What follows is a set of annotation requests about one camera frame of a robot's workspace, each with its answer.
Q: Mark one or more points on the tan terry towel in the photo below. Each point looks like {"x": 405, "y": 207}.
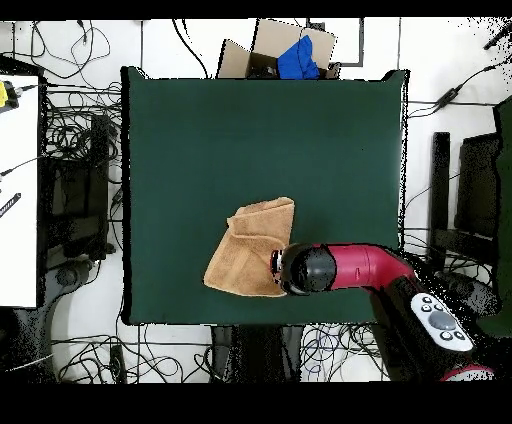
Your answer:
{"x": 248, "y": 256}

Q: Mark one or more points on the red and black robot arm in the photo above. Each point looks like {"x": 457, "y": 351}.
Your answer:
{"x": 360, "y": 264}

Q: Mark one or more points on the black flat bar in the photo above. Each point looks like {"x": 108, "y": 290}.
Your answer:
{"x": 10, "y": 204}

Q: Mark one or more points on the dark green table cloth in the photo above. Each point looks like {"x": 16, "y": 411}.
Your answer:
{"x": 240, "y": 132}

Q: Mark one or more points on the black long beam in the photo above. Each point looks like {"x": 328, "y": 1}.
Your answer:
{"x": 439, "y": 180}

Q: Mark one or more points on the black power strip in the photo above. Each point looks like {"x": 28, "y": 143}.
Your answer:
{"x": 117, "y": 364}

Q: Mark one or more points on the blue cloth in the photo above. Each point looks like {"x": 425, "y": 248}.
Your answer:
{"x": 298, "y": 60}

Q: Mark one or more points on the black equipment stand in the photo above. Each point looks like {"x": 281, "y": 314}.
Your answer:
{"x": 98, "y": 160}

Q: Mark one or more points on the brown cardboard box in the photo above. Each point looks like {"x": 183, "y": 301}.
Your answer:
{"x": 276, "y": 38}

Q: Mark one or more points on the green draped cloth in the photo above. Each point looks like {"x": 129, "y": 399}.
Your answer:
{"x": 504, "y": 200}

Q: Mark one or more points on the white desk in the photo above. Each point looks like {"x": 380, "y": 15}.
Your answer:
{"x": 18, "y": 240}

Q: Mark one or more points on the black rod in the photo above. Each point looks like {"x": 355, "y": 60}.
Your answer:
{"x": 498, "y": 38}

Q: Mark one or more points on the yellow and black tool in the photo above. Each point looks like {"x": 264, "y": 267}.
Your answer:
{"x": 3, "y": 94}

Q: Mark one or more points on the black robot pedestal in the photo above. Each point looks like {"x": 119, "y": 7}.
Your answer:
{"x": 256, "y": 352}

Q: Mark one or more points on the black round pedestal foot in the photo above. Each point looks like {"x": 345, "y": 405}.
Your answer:
{"x": 66, "y": 276}
{"x": 480, "y": 294}

